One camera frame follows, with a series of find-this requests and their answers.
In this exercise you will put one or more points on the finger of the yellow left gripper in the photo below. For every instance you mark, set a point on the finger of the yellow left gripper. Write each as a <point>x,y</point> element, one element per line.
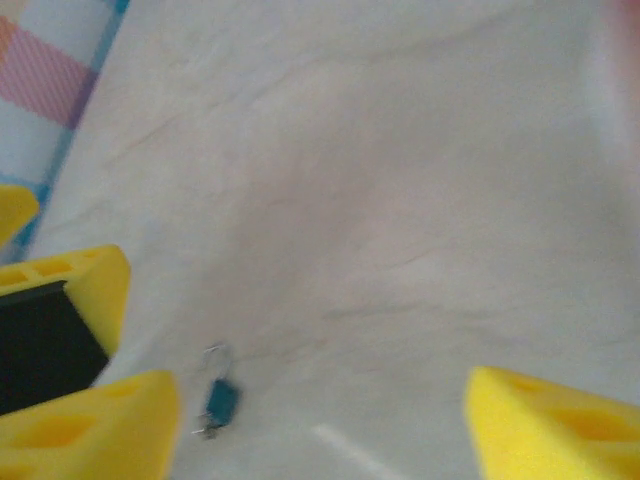
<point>12,210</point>
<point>100,290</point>

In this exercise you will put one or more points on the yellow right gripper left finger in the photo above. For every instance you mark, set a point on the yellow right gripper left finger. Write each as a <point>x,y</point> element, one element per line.
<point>90,435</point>

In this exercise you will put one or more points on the silver key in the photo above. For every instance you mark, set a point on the silver key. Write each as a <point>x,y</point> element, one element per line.
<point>206,431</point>

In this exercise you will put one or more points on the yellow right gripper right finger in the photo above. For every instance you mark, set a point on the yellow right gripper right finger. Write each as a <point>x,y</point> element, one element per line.
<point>545,435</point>

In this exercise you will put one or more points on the blue padlock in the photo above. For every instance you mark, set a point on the blue padlock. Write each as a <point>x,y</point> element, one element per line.
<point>223,400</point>

